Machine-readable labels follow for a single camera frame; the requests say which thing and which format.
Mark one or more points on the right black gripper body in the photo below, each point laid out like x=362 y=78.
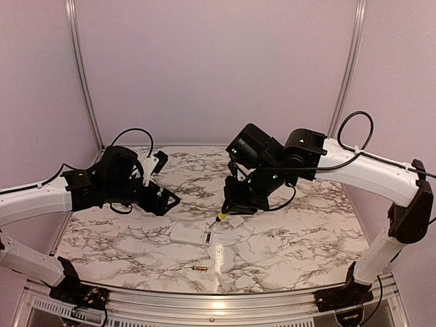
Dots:
x=265 y=180

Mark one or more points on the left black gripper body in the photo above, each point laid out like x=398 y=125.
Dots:
x=119 y=191

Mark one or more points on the white battery cover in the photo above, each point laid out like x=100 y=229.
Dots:
x=235 y=221

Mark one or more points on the yellow handled screwdriver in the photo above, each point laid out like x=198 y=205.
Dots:
x=220 y=217

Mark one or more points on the white remote control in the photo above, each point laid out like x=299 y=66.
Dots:
x=190 y=236

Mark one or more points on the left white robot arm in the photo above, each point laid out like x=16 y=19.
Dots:
x=67 y=192

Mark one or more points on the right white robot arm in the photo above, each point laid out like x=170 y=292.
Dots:
x=311 y=155

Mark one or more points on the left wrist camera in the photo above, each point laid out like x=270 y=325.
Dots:
x=153 y=165

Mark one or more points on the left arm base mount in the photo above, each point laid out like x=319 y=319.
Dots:
x=83 y=297

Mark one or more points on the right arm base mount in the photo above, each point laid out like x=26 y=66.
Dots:
x=342 y=297

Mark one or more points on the right aluminium frame post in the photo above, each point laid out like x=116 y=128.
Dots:
x=350 y=66

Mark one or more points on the aluminium frame post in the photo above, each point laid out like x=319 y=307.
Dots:
x=350 y=66
x=72 y=20

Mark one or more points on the left aluminium frame post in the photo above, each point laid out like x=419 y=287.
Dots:
x=72 y=20

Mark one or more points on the front aluminium rail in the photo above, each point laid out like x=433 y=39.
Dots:
x=306 y=307

